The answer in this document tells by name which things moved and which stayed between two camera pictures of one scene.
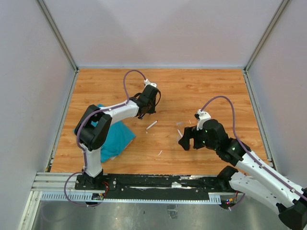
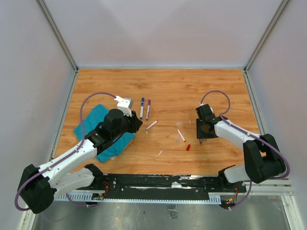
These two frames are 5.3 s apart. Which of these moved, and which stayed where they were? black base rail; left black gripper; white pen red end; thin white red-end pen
Moved: left black gripper
Stayed: black base rail; white pen red end; thin white red-end pen
